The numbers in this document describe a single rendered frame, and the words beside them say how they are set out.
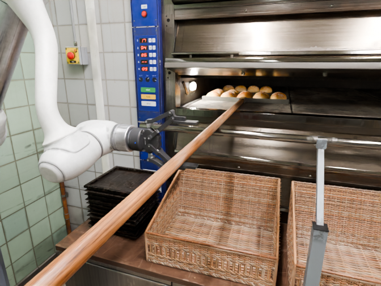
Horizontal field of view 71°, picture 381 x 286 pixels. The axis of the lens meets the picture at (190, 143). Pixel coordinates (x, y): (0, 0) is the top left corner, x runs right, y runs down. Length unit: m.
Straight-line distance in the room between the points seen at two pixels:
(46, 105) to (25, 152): 1.12
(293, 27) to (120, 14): 0.89
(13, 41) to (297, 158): 1.28
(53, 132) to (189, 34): 0.90
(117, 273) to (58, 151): 0.76
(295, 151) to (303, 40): 0.52
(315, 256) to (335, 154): 0.63
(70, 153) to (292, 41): 1.04
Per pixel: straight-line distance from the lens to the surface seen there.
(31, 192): 2.00
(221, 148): 1.45
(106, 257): 1.36
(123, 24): 1.62
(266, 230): 1.51
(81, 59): 1.71
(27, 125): 1.91
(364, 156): 1.48
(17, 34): 1.13
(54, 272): 0.37
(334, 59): 1.24
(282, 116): 1.39
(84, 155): 0.80
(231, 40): 1.39
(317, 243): 0.94
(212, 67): 1.25
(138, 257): 1.33
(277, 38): 1.37
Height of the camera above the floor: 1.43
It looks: 17 degrees down
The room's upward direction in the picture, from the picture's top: straight up
